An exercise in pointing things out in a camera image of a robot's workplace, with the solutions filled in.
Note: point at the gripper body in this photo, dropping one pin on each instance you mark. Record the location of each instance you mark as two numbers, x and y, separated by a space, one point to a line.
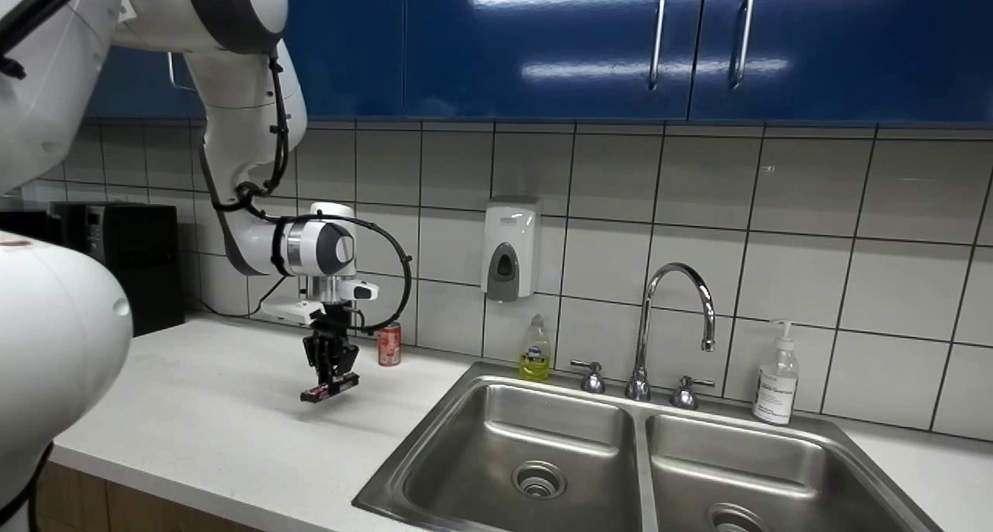
335 326

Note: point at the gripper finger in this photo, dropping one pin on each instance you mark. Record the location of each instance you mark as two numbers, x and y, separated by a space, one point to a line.
345 359
316 357

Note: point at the dark red snack bar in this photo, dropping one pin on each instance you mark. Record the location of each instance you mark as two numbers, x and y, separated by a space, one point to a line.
333 388

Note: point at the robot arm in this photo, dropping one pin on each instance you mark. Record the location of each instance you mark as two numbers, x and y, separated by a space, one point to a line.
233 136

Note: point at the steel double sink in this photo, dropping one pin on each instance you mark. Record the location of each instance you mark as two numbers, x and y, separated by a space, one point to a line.
574 454

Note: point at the red soda can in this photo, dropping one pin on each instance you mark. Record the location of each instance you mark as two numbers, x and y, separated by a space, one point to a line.
389 346

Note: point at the yellow dish soap bottle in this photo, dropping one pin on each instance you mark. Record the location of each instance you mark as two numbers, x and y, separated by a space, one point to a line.
534 357

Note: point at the black microwave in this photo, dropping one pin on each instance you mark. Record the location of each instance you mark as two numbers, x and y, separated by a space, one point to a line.
136 260

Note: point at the wooden cabinet door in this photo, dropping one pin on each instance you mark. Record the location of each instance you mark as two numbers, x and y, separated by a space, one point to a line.
74 501
155 512

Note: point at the blue cabinet door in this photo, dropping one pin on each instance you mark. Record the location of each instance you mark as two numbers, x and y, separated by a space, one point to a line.
869 43
543 43
349 43
140 90

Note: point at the chrome tap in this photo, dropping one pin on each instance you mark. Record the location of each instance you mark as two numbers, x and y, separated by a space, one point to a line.
644 338

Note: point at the clear pump sanitizer bottle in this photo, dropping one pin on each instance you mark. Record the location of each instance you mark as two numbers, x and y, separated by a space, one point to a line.
775 388

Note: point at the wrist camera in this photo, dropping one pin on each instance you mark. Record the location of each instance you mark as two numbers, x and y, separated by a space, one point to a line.
291 310

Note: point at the white wall soap dispenser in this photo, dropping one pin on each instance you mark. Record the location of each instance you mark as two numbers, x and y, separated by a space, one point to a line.
510 245

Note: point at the blue wall cabinet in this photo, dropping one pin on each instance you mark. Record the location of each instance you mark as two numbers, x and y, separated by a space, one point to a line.
543 43

